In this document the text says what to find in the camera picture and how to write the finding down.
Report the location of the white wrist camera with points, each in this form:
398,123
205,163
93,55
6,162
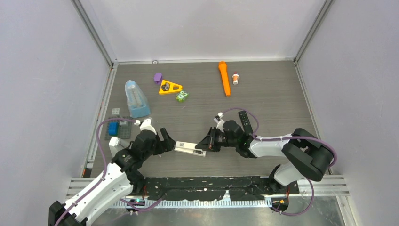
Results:
219,121
146,124

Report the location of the black remote control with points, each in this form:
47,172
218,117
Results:
246,122

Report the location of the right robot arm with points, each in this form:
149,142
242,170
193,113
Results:
307,156

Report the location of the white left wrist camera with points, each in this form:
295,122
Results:
146,124

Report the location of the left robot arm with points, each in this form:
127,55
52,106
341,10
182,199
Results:
119,179

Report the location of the grey lego baseplate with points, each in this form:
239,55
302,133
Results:
125,127

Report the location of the green owl toy block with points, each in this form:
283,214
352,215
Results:
182,96

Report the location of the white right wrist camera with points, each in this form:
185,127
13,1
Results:
219,121

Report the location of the purple cylinder toy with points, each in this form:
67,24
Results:
158,78

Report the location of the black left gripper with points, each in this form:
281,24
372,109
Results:
166,145

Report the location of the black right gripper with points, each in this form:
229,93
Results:
209,142

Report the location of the white rectangular thermometer device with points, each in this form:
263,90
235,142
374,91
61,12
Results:
189,148

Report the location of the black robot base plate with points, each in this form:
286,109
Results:
241,188

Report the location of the blue lego brick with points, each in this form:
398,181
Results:
113,129

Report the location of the grey lego small plate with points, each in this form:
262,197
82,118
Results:
115,111

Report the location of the blue transparent plastic container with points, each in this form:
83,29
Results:
137,102

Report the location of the yellow triangle shape toy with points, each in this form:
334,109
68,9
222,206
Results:
174,88

